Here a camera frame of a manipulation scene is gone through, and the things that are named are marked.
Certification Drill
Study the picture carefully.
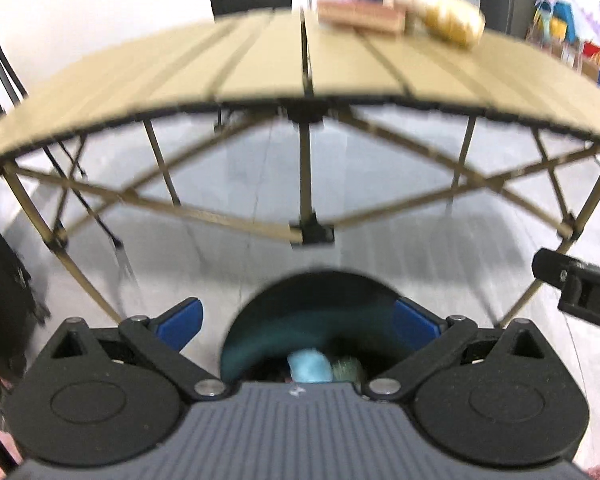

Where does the brown striped box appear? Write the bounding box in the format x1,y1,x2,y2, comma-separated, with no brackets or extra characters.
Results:
316,0,407,37

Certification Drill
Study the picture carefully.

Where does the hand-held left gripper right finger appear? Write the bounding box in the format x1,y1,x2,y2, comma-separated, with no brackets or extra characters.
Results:
365,297,556,403

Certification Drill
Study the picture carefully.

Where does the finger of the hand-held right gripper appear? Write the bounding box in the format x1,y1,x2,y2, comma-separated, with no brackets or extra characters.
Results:
532,248,571,291

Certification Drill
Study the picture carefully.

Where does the yellow white plush toy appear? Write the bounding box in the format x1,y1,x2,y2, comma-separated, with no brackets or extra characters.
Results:
382,0,487,50

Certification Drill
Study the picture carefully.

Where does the tan folding camping table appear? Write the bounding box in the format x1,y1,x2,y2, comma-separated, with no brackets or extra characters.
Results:
0,7,600,328

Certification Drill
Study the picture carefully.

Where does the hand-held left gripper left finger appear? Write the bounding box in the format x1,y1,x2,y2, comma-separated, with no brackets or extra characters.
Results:
37,297,229,402

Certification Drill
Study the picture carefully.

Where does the black round trash bin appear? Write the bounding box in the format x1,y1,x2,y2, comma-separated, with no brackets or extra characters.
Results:
220,270,412,386

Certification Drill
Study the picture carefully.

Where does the blue gift bag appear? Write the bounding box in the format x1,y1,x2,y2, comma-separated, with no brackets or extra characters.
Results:
550,2,578,43

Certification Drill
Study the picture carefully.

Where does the black suitcase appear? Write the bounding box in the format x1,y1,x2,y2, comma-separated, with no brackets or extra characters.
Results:
0,205,51,381

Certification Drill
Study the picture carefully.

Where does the light blue plush toy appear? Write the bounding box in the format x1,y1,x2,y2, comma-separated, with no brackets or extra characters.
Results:
286,349,333,384

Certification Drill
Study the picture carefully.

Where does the black tripod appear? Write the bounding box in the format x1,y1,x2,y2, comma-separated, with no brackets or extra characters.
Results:
0,2,133,281

